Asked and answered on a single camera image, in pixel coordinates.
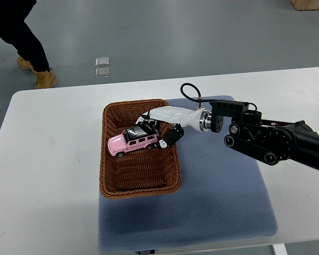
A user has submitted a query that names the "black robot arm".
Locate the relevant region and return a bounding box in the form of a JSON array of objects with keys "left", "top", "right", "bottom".
[{"left": 199, "top": 100, "right": 319, "bottom": 171}]

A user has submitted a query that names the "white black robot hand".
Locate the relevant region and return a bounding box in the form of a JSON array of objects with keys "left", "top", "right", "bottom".
[{"left": 136, "top": 106, "right": 211, "bottom": 149}]

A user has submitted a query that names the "white table leg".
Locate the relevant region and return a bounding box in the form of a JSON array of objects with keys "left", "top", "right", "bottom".
[{"left": 272, "top": 244, "right": 288, "bottom": 255}]

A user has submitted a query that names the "pink toy car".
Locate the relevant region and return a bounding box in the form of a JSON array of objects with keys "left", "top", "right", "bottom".
[{"left": 107, "top": 124, "right": 158, "bottom": 157}]

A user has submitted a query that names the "blue grey mat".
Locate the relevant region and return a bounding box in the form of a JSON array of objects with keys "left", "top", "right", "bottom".
[{"left": 97, "top": 95, "right": 279, "bottom": 253}]

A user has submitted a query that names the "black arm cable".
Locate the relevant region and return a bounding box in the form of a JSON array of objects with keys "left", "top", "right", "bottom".
[{"left": 180, "top": 82, "right": 203, "bottom": 109}]

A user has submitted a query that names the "wooden box corner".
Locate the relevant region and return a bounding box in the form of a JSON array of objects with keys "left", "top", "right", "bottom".
[{"left": 291, "top": 0, "right": 319, "bottom": 11}]

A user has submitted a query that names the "tan boot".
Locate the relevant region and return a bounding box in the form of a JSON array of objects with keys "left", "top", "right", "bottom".
[
  {"left": 16, "top": 56, "right": 34, "bottom": 71},
  {"left": 34, "top": 70, "right": 58, "bottom": 89}
]

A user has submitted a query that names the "silver floor plate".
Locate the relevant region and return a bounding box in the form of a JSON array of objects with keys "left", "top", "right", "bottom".
[
  {"left": 95, "top": 57, "right": 110, "bottom": 66},
  {"left": 95, "top": 67, "right": 110, "bottom": 78}
]

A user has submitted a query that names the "person in black clothes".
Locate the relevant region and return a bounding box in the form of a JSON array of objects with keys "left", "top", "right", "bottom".
[{"left": 0, "top": 1, "right": 49, "bottom": 72}]

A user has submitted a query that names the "brown wicker basket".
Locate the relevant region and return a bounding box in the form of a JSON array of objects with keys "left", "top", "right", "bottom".
[{"left": 99, "top": 99, "right": 182, "bottom": 199}]

